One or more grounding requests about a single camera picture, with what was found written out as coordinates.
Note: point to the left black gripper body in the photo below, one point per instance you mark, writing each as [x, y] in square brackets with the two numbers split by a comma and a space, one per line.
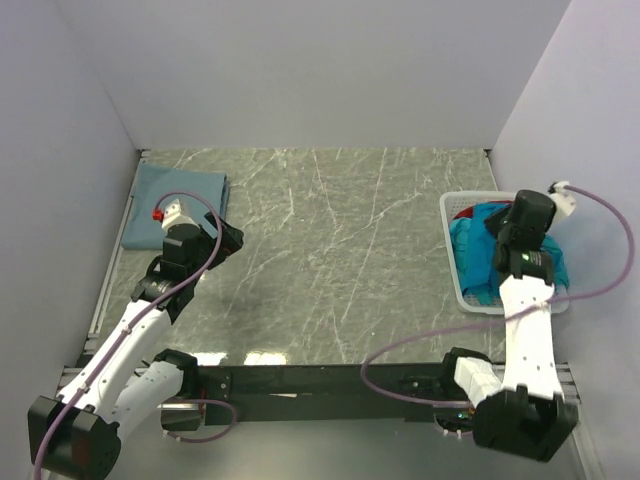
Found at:
[225, 235]

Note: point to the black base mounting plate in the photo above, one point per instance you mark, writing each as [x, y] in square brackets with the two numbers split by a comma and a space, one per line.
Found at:
[328, 392]

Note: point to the aluminium rail frame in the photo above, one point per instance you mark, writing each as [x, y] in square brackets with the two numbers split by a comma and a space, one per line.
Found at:
[90, 343]

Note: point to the folded grey-blue t shirt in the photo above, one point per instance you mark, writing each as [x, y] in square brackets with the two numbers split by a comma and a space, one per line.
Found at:
[180, 193]

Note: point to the white plastic laundry basket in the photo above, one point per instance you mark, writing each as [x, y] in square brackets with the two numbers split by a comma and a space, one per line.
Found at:
[450, 204]

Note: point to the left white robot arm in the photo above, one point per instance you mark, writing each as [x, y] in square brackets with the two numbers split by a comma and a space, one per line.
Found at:
[80, 432]

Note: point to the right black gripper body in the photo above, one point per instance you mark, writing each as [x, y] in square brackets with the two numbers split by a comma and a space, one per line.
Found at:
[498, 223]

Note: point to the red t shirt in basket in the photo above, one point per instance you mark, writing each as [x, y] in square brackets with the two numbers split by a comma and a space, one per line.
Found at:
[466, 213]

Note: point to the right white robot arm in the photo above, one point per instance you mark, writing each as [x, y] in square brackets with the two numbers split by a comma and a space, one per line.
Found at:
[523, 412]

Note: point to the teal t shirt in basket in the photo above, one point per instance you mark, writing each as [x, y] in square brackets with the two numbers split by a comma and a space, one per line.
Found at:
[497, 275]

